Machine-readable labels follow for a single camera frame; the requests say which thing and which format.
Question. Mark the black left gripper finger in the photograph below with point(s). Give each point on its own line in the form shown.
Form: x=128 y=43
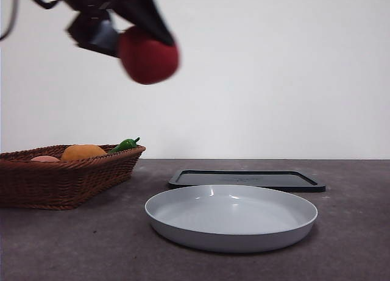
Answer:
x=146 y=12

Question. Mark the red tomato with green stem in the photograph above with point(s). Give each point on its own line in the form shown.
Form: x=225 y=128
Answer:
x=149 y=61

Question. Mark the green chili pepper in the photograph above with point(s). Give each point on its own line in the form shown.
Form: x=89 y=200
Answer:
x=123 y=146

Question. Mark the yellow-brown potato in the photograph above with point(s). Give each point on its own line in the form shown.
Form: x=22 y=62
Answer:
x=82 y=153

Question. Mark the black rectangular tray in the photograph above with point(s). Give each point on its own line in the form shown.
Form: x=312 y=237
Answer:
x=213 y=177

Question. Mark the pale brown egg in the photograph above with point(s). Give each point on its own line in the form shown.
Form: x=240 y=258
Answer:
x=45 y=159

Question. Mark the brown woven wicker basket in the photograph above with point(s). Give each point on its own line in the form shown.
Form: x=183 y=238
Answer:
x=61 y=183

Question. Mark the pale grey round plate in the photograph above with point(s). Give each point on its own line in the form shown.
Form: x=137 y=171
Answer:
x=228 y=214

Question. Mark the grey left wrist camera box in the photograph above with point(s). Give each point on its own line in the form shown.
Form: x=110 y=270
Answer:
x=105 y=35

